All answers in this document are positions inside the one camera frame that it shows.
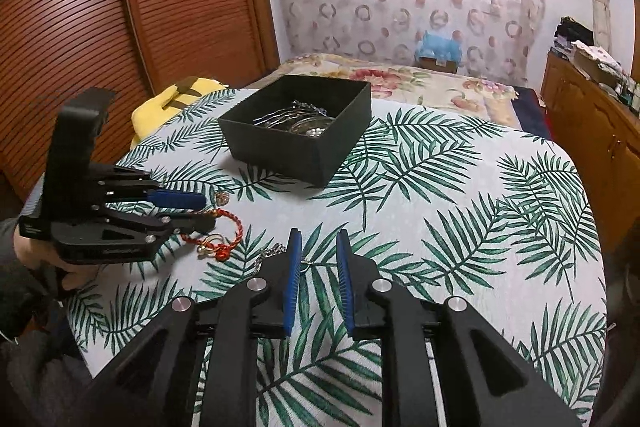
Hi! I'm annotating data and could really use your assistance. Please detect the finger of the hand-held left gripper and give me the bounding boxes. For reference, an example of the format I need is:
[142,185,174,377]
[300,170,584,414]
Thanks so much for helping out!
[92,164,207,211]
[52,209,217,265]

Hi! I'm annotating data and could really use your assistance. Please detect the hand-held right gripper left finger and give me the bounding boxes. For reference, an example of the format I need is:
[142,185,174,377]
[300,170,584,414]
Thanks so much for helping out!
[85,228,303,427]

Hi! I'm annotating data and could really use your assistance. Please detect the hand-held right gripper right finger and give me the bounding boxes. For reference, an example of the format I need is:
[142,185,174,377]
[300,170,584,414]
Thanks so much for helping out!
[336,229,583,427]

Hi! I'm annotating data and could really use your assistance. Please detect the silver chain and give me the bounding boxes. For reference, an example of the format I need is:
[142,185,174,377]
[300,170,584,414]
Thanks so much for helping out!
[257,243,321,273]

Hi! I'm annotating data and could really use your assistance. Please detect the red rope bracelet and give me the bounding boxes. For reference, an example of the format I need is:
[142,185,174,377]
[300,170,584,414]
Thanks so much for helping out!
[181,191,244,263]

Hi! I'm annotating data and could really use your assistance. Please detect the black square box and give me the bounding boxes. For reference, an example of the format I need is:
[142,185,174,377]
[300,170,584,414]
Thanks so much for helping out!
[217,74,372,186]

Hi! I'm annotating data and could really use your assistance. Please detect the silver hair comb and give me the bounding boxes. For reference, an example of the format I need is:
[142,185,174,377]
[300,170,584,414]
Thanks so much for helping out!
[252,99,328,128]

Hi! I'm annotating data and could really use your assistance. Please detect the person's left forearm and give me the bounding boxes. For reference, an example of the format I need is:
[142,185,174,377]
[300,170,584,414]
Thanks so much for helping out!
[0,217,71,345]

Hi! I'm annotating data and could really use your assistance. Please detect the person's left hand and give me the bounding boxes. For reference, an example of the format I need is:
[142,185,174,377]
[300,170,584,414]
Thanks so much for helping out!
[14,226,98,293]

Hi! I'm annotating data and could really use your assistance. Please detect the yellow plush toy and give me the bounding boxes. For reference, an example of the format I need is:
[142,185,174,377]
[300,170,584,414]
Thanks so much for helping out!
[131,77,226,142]

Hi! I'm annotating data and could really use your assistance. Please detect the leaf print tablecloth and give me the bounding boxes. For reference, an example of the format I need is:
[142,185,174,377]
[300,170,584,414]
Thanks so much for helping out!
[67,87,608,427]

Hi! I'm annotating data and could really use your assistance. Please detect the wooden louvered wardrobe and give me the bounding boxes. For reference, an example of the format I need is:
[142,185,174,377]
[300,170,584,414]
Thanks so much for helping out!
[0,0,281,208]

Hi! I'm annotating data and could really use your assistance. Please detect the person's dark clothing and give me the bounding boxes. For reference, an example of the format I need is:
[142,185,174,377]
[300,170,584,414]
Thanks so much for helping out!
[0,302,103,427]

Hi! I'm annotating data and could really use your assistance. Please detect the floral bedspread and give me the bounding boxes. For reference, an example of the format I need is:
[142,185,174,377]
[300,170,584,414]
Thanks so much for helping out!
[245,53,523,128]

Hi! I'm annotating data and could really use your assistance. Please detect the small cardboard box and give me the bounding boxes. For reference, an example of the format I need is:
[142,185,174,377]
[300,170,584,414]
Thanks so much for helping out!
[419,55,458,74]

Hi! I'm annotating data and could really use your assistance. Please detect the light blue bag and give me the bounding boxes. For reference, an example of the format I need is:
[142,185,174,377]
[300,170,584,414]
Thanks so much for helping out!
[416,30,463,60]

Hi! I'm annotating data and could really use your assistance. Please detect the long wooden cabinet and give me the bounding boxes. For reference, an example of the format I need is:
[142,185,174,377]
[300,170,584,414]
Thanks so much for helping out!
[540,49,640,253]

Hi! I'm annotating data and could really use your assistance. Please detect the pile of folded clothes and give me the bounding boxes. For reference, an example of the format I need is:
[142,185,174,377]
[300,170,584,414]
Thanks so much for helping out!
[552,17,593,55]

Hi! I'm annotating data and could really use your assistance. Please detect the cardboard box with floral cloth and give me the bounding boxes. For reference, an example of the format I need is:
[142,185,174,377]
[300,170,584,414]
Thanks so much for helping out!
[572,41,623,88]

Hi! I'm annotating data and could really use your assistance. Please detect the cluster of small bottles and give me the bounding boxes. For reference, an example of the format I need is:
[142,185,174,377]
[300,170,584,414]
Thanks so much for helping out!
[617,77,640,112]

